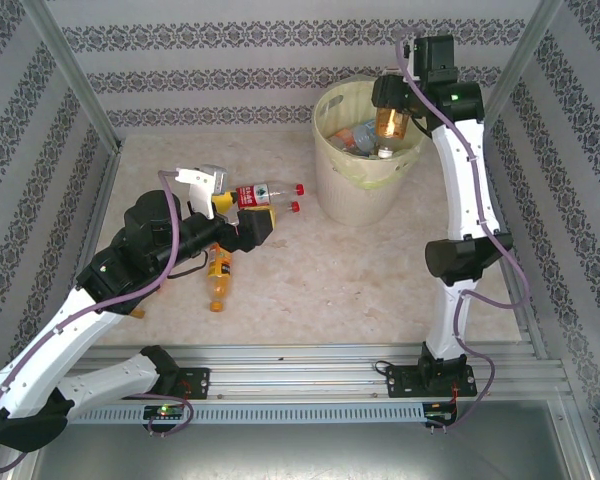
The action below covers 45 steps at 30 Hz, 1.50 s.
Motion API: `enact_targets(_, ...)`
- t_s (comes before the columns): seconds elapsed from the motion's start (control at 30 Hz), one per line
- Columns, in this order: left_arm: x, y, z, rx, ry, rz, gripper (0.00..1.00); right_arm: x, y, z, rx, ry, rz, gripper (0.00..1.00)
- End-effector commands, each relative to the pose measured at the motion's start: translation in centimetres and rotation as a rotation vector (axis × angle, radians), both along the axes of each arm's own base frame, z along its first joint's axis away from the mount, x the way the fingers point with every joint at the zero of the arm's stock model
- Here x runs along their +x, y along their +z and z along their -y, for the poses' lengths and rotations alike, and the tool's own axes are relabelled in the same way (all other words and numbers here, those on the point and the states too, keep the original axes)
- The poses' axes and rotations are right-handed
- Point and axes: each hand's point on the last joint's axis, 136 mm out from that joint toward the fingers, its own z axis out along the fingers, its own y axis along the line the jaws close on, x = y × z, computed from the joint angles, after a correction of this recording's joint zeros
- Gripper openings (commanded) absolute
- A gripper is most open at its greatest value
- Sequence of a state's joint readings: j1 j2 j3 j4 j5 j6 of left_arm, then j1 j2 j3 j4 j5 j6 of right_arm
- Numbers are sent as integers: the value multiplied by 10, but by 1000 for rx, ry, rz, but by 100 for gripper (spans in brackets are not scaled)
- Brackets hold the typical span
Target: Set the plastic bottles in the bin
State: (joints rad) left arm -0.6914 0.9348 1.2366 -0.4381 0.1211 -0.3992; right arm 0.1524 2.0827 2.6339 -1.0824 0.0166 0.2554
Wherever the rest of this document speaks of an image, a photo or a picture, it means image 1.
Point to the amber bottle white cap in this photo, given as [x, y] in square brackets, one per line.
[392, 125]

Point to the large red label bottle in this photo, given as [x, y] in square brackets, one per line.
[252, 195]

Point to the blue label plastic bottle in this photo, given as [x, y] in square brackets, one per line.
[365, 134]

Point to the small red label bottle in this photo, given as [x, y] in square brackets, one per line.
[295, 206]

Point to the orange juice bottle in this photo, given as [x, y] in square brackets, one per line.
[220, 275]

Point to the clear bottle orange label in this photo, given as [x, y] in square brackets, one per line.
[346, 136]

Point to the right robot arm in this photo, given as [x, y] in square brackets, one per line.
[462, 190]

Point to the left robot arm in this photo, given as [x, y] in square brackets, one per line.
[55, 340]

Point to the white ribbed plastic bin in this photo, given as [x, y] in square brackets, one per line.
[350, 205]

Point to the black mounting plate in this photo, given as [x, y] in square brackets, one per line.
[400, 382]
[197, 382]

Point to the small control board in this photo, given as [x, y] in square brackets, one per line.
[437, 412]
[165, 412]

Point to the grey metal front panel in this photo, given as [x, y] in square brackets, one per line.
[305, 455]

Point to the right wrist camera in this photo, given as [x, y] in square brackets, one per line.
[412, 75]

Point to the aluminium side rail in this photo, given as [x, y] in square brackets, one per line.
[530, 330]
[97, 200]

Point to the aluminium frame post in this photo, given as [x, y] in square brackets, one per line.
[515, 65]
[70, 65]

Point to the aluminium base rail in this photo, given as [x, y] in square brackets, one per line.
[305, 375]

